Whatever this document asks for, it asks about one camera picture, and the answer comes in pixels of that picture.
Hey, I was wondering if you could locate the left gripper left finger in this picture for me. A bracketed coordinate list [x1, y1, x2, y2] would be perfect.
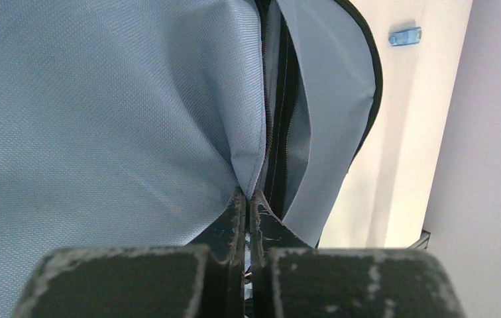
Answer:
[13, 189, 246, 317]

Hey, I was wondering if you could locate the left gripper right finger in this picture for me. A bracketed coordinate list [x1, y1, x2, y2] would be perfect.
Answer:
[249, 191, 465, 317]

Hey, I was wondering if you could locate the blue-grey backpack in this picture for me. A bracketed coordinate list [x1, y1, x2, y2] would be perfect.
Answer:
[0, 1, 383, 317]

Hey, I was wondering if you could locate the light blue highlighter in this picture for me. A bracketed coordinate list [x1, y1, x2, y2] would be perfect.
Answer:
[388, 26, 422, 46]

